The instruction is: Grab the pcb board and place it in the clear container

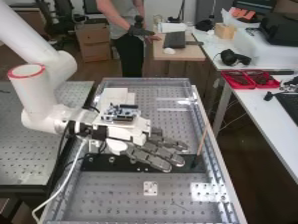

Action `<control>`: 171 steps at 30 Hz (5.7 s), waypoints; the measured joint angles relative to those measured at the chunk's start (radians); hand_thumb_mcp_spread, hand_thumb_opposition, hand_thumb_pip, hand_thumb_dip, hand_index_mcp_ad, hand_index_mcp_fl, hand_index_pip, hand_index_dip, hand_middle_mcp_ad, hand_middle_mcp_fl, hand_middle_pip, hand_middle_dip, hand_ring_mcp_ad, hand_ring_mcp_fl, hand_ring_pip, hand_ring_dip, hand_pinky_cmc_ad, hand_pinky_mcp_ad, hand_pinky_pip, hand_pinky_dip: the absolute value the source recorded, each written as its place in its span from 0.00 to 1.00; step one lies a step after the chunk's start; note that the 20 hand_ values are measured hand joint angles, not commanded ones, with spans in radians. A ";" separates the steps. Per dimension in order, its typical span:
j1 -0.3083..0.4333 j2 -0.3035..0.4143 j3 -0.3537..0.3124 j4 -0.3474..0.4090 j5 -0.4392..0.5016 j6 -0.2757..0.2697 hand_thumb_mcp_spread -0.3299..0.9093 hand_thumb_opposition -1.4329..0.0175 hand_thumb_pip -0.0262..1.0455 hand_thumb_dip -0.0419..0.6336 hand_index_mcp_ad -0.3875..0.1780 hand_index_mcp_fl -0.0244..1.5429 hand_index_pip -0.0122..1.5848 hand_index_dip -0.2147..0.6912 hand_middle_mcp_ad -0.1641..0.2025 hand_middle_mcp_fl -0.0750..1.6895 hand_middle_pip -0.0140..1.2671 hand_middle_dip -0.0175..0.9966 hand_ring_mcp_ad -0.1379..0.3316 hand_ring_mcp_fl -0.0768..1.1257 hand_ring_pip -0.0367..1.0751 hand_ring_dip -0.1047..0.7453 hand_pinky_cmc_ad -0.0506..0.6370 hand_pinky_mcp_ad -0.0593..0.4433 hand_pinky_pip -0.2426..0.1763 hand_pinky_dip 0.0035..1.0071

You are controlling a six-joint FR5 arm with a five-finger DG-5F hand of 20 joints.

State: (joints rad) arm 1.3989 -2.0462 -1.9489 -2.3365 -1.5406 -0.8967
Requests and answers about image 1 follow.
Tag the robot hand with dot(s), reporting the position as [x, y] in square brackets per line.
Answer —
[134, 128]

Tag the small white box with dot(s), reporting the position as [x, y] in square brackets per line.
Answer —
[114, 96]

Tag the black office chair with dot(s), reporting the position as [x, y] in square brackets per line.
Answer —
[62, 15]

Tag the red tray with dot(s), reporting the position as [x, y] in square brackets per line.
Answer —
[239, 79]
[265, 78]

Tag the black bag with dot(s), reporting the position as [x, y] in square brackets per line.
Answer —
[281, 30]

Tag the clear box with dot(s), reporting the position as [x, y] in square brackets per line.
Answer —
[168, 96]

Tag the cardboard box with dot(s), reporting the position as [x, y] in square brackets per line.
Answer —
[95, 51]
[94, 33]

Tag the wooden desk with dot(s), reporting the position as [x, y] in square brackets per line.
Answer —
[178, 55]

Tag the black plate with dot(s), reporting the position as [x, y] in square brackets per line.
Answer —
[102, 164]

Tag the white desk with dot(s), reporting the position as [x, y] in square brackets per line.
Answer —
[267, 120]
[267, 61]

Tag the thin stick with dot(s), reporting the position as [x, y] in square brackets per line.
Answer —
[202, 143]

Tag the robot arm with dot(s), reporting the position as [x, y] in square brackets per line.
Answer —
[35, 50]

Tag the person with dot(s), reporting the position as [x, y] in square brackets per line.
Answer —
[128, 50]

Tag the small wooden box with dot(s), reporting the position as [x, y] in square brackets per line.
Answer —
[225, 30]

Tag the black headphones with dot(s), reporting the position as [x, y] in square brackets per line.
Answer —
[232, 57]

